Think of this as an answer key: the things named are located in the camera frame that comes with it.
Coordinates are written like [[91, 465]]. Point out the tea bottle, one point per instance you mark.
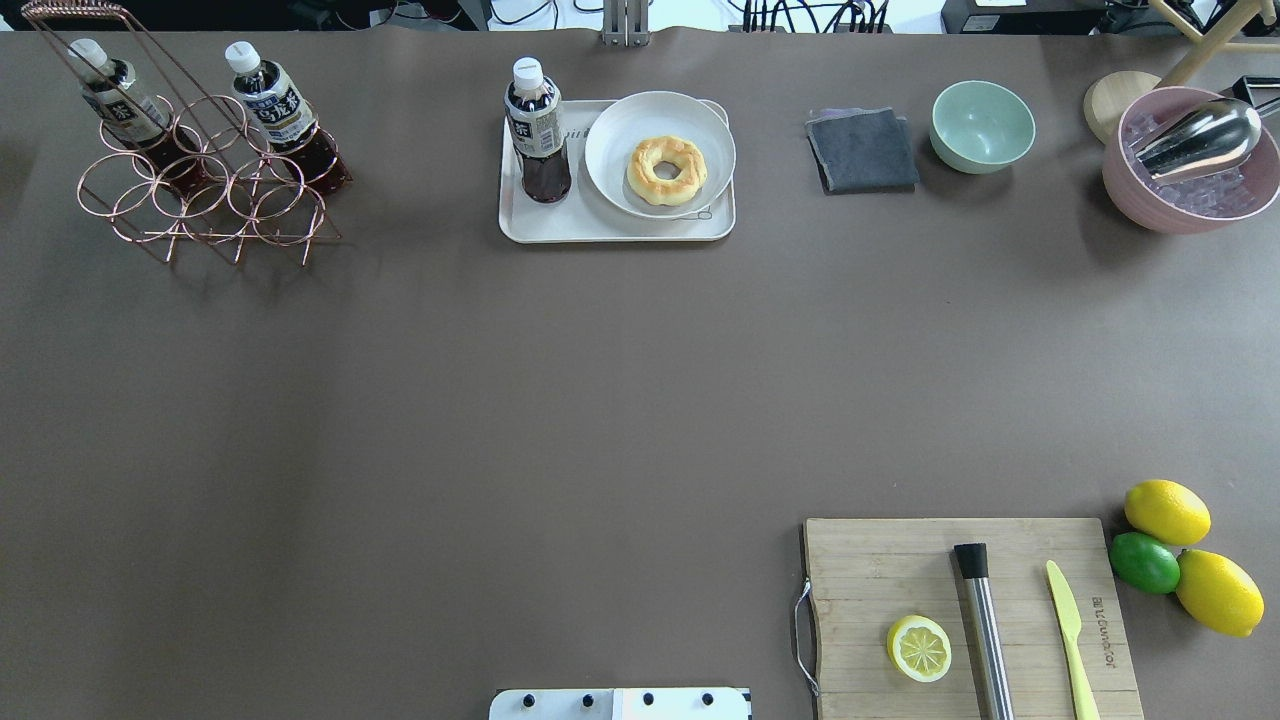
[[288, 122], [136, 118], [533, 113]]

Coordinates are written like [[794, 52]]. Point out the white serving tray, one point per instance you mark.
[[585, 214]]

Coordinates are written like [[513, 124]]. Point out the tea bottle front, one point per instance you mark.
[[288, 122]]

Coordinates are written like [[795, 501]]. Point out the tea bottle back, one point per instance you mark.
[[136, 118]]

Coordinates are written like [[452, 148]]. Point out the glazed donut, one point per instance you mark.
[[666, 170]]

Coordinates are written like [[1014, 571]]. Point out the white plate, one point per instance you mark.
[[629, 121]]

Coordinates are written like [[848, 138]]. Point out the grey folded cloth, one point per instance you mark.
[[862, 150]]

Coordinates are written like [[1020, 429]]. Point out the wooden cutting board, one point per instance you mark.
[[868, 573]]

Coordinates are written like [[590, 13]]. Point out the steel muddler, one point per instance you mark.
[[972, 561]]

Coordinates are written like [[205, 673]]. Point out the lemon half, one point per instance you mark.
[[919, 648]]

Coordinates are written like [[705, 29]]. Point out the green bowl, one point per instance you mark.
[[978, 127]]

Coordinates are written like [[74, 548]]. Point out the wooden mug tree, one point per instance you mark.
[[1107, 99]]

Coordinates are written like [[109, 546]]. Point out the yellow lemon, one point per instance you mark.
[[1218, 593], [1167, 511]]

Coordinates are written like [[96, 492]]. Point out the green lime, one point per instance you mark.
[[1144, 562]]

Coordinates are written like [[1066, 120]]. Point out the yellow plastic knife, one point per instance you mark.
[[1070, 625]]

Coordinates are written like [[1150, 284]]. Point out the pink bowl with ice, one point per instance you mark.
[[1186, 207]]

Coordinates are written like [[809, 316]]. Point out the metal ice scoop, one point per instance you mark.
[[1217, 135]]

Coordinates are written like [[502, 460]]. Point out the aluminium frame post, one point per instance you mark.
[[625, 23]]

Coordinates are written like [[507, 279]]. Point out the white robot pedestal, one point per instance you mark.
[[686, 702]]

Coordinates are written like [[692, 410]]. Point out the copper wire bottle rack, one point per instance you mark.
[[251, 194]]

